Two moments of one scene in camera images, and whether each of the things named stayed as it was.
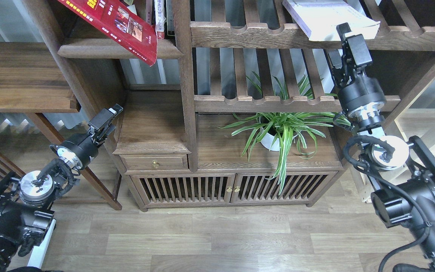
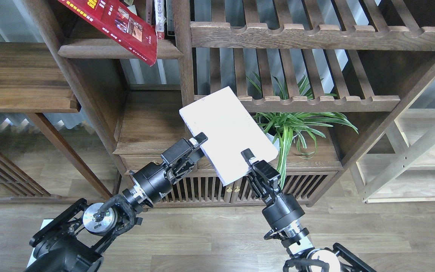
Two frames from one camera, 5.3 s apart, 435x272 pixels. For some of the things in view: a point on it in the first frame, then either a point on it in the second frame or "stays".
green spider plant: (275, 130) stays
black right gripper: (360, 95) -> (283, 208)
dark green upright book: (170, 17) stays
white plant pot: (266, 140) stays
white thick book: (319, 18) -> (230, 130)
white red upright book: (159, 18) stays
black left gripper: (77, 153) -> (156, 180)
